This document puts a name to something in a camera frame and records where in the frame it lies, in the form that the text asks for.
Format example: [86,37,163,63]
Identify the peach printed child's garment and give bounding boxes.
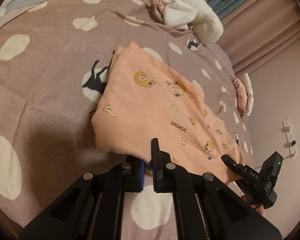
[91,42,245,183]

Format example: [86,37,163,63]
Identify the folded pink white clothes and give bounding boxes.
[233,73,254,116]

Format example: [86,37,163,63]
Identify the person's right hand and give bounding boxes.
[241,195,266,217]

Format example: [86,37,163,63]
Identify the mauve polka dot bedspread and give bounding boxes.
[0,0,249,239]

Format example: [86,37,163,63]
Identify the pink curtain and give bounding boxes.
[217,0,300,74]

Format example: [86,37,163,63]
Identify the white fluffy blanket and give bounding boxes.
[159,0,224,44]

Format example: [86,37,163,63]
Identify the white wall power strip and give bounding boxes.
[282,118,298,160]

